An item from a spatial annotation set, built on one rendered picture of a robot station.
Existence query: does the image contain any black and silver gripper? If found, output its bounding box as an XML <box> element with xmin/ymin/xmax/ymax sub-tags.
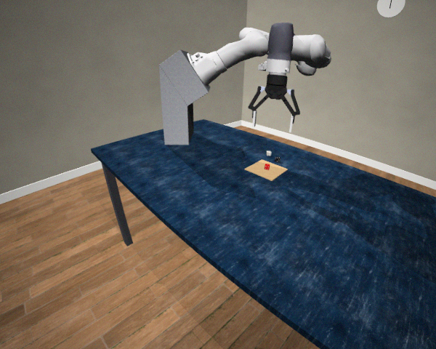
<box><xmin>248</xmin><ymin>74</ymin><xmax>300</xmax><ymax>132</ymax></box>

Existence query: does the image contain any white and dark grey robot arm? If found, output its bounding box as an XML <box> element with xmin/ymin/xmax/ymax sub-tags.
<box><xmin>187</xmin><ymin>23</ymin><xmax>331</xmax><ymax>86</ymax></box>

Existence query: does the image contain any tan flat mat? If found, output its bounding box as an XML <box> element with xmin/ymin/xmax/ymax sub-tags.
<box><xmin>245</xmin><ymin>160</ymin><xmax>288</xmax><ymax>181</ymax></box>

